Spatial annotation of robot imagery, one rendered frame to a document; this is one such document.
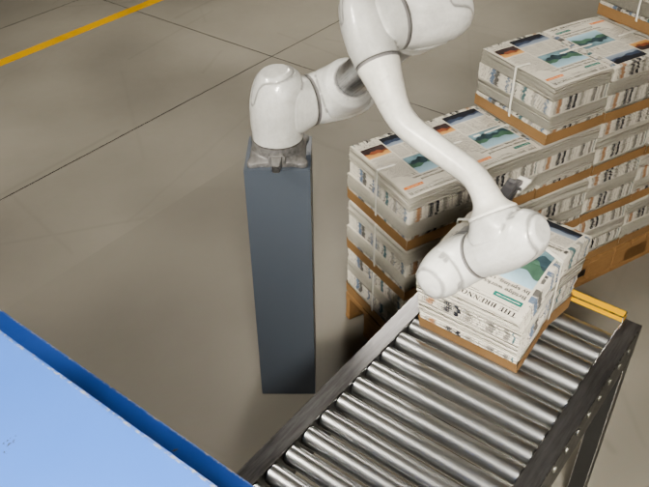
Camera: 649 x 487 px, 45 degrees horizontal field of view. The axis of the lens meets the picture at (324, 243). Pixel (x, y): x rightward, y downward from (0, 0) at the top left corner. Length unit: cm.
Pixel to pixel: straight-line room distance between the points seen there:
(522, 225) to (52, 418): 104
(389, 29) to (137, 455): 127
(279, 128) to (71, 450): 171
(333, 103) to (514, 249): 93
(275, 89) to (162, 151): 226
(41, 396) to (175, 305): 269
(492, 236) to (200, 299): 205
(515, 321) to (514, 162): 104
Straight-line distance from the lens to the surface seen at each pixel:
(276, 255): 252
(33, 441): 68
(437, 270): 160
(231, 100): 488
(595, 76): 289
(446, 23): 182
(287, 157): 233
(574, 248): 202
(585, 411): 198
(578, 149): 302
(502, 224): 154
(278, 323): 272
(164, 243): 373
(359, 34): 173
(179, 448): 90
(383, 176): 262
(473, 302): 187
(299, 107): 227
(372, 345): 204
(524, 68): 286
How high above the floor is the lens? 225
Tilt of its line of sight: 38 degrees down
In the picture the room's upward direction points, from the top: 1 degrees counter-clockwise
